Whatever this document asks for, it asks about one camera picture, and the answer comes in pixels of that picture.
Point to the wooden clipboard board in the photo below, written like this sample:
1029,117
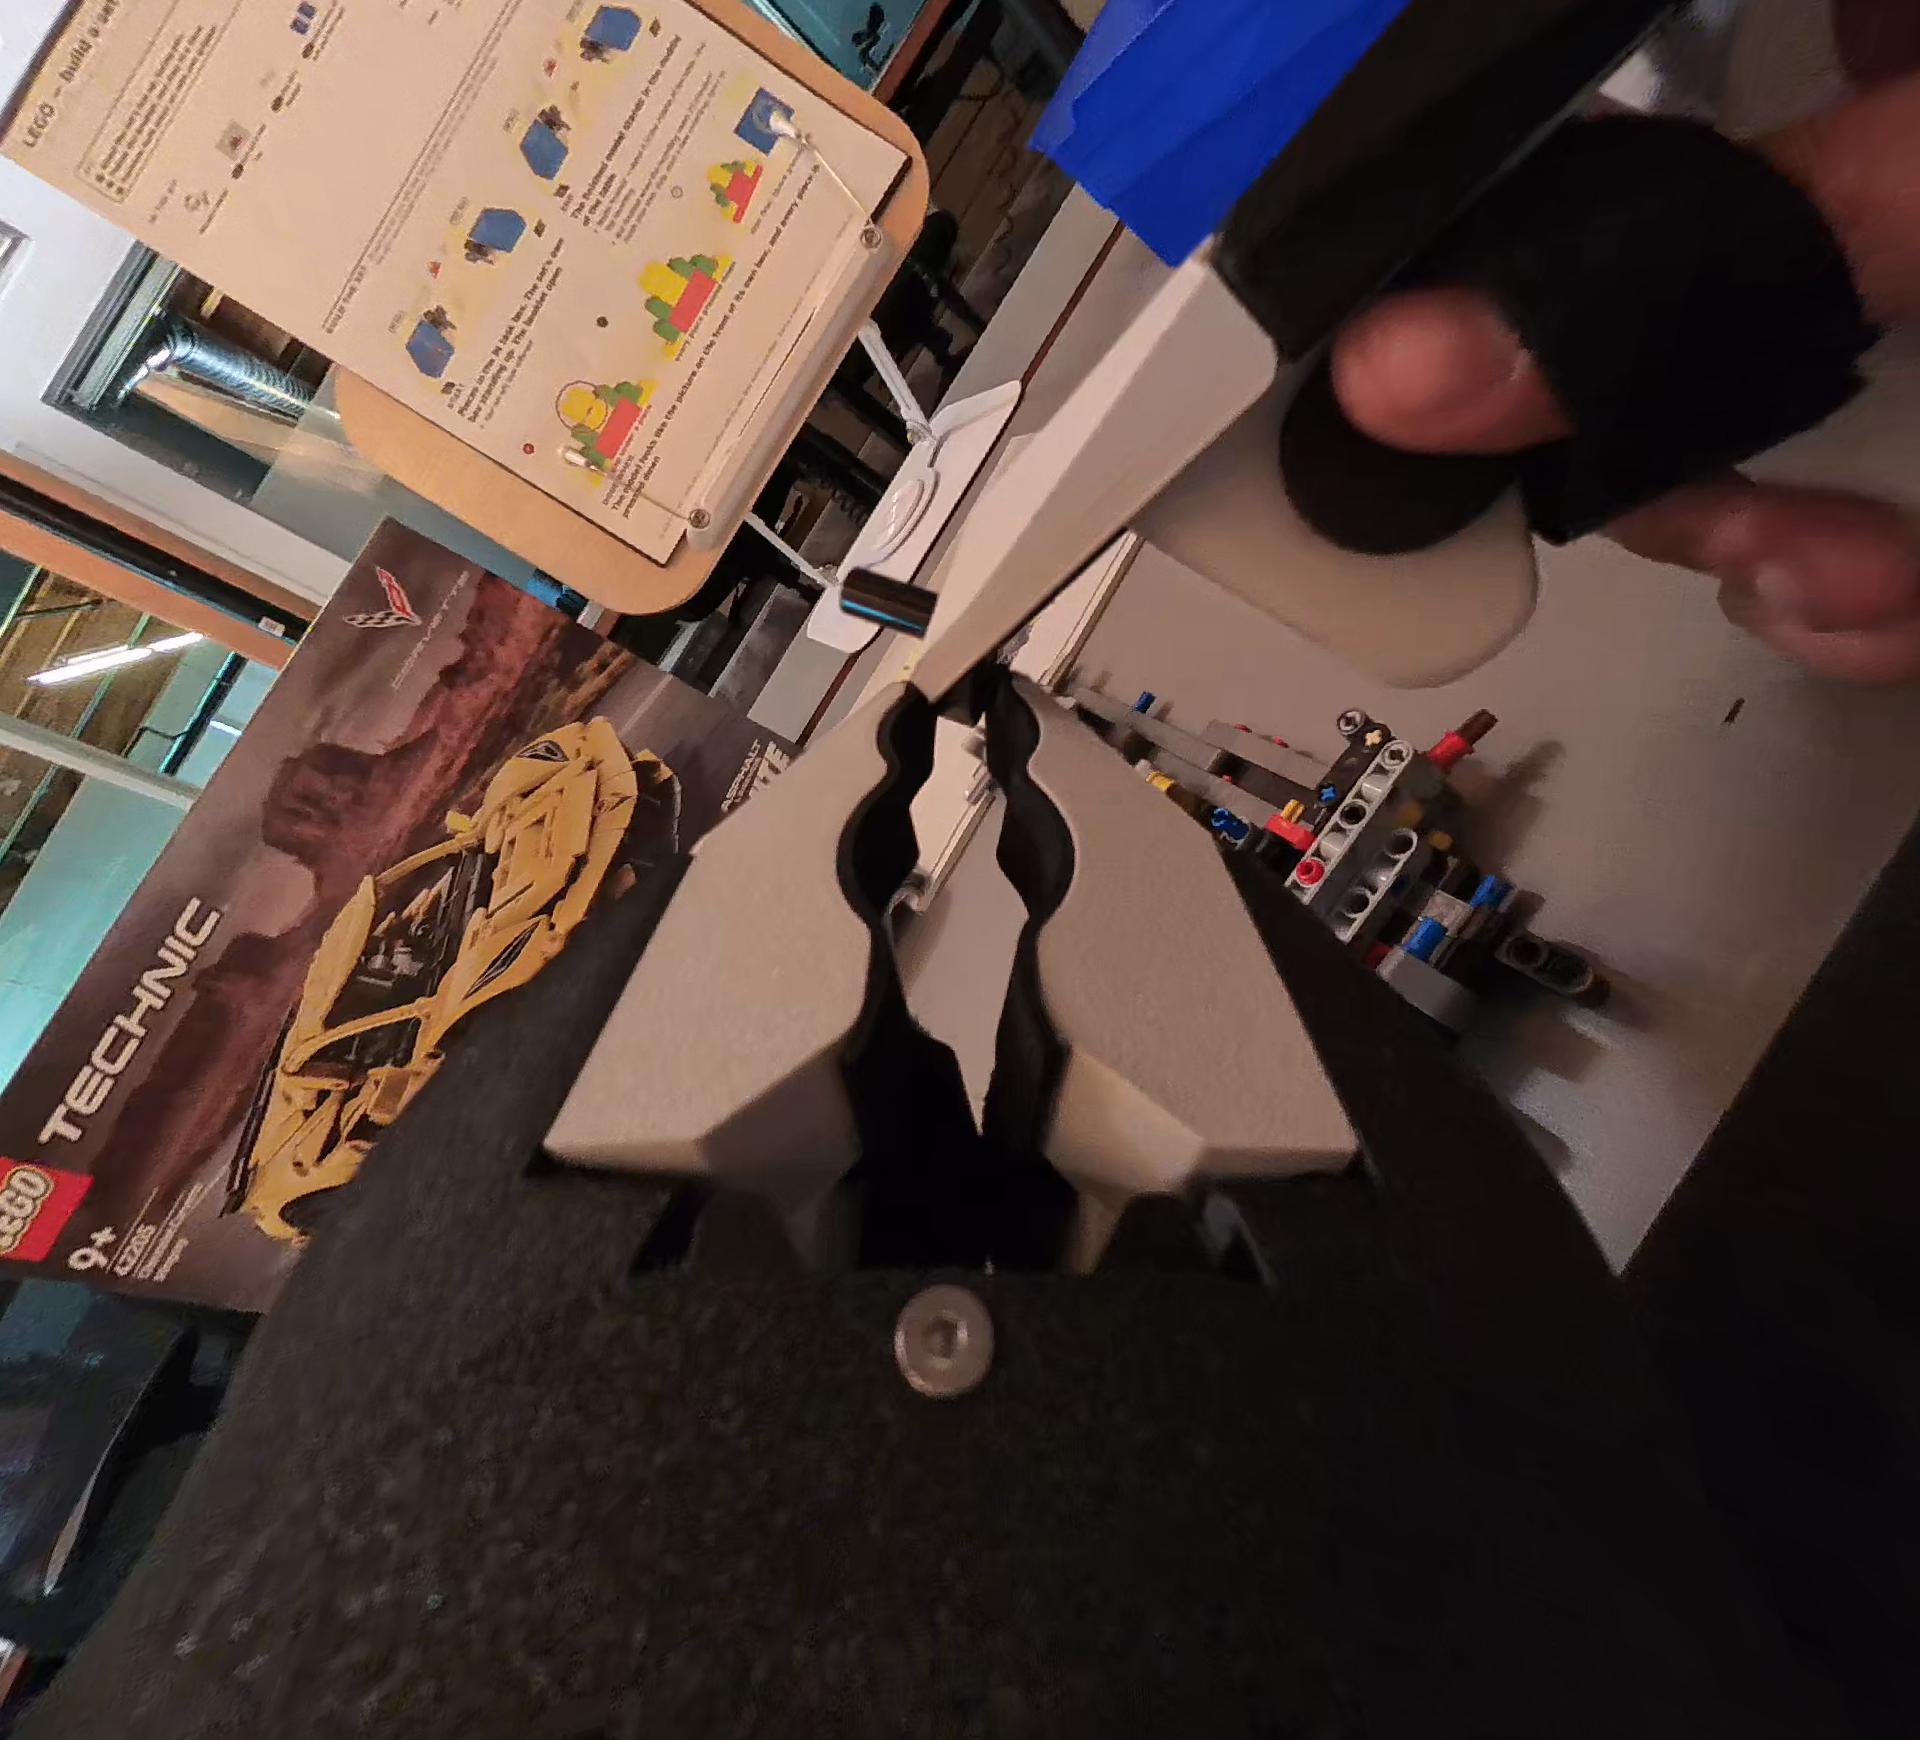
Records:
449,480

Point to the small black cylinder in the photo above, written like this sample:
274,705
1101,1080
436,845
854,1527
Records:
888,605

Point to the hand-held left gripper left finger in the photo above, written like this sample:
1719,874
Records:
720,1006

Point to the grey lego car chassis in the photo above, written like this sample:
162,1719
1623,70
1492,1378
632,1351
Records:
1380,810

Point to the lego set box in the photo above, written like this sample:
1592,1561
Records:
300,870

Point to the person's right hand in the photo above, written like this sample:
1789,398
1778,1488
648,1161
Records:
1440,375

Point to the silver ventilation duct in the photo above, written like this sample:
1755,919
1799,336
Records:
240,368

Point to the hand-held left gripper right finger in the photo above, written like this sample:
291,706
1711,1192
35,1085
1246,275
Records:
1184,1006

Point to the blue plastic bin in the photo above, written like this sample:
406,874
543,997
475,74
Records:
1274,15

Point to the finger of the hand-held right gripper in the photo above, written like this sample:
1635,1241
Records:
1124,450

